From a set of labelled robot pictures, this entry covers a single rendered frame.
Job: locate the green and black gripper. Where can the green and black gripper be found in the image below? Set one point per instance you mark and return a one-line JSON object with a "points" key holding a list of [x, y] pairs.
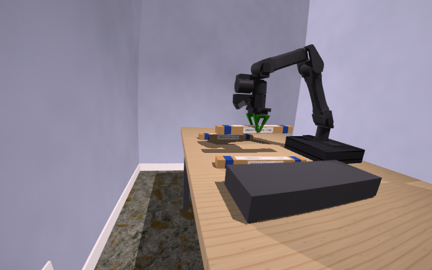
{"points": [[251, 113]]}

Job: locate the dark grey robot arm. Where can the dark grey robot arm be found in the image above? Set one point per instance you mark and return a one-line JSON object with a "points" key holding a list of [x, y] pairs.
{"points": [[322, 116]]}

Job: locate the tan cardboard box with blue bands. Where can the tan cardboard box with blue bands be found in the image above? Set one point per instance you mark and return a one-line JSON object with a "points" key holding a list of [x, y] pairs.
{"points": [[222, 161]]}

